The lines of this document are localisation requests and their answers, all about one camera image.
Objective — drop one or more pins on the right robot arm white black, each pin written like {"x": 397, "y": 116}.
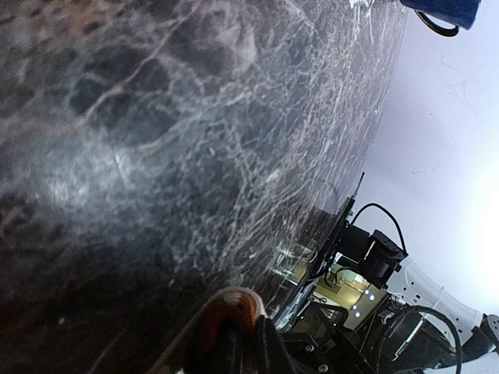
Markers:
{"x": 386, "y": 318}

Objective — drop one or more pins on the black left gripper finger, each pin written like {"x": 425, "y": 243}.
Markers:
{"x": 271, "y": 355}

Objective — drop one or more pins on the beige striped sock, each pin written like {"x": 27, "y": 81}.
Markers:
{"x": 236, "y": 305}

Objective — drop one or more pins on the black front rail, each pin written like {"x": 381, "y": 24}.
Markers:
{"x": 318, "y": 240}

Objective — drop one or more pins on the dark blue mug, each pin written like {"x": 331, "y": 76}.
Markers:
{"x": 445, "y": 17}

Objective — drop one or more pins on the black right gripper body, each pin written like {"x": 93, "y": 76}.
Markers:
{"x": 320, "y": 340}

